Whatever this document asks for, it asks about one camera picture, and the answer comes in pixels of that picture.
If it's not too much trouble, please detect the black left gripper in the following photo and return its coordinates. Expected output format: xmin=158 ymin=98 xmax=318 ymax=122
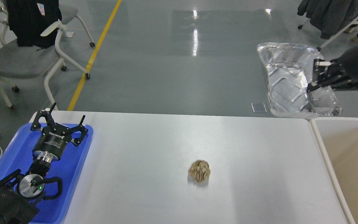
xmin=30 ymin=102 xmax=89 ymax=161

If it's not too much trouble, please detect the aluminium foil tray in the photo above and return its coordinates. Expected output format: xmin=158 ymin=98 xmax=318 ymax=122
xmin=257 ymin=42 xmax=343 ymax=119

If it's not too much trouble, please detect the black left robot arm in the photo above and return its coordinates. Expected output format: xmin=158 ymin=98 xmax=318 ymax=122
xmin=0 ymin=104 xmax=92 ymax=224

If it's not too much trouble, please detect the left floor socket plate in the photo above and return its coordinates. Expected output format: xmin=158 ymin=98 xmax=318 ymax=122
xmin=251 ymin=103 xmax=267 ymax=113

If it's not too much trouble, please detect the chair with dark coat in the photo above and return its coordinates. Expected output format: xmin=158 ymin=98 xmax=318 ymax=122
xmin=297 ymin=0 xmax=358 ymax=51

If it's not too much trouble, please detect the crumpled brown paper ball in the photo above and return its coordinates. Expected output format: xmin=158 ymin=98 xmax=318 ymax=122
xmin=188 ymin=159 xmax=211 ymax=183

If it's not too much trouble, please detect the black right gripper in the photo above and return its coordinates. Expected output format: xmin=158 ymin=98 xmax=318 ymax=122
xmin=307 ymin=45 xmax=358 ymax=92

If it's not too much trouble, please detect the grey white office chair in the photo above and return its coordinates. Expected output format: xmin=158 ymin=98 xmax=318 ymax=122
xmin=0 ymin=0 xmax=95 ymax=110

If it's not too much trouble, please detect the beige plastic bin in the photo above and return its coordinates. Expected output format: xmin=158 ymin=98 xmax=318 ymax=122
xmin=310 ymin=117 xmax=358 ymax=224

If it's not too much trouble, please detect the black jacket on chair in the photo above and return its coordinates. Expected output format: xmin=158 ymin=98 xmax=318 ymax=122
xmin=6 ymin=0 xmax=62 ymax=49

